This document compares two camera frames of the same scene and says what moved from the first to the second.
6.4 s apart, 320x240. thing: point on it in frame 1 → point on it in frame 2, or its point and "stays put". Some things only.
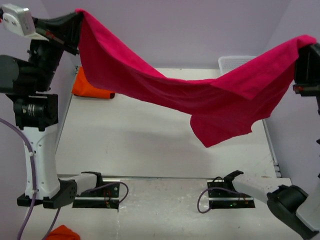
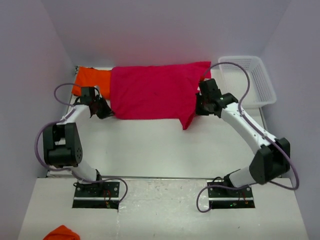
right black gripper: [307, 70] → [199, 111]
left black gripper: [66, 29] → [107, 111]
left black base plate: [105, 195] stays put
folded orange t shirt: [82, 87] stays put
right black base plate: [223, 194] stays put
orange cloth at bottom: [63, 232] stays put
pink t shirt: [222, 107] → [166, 91]
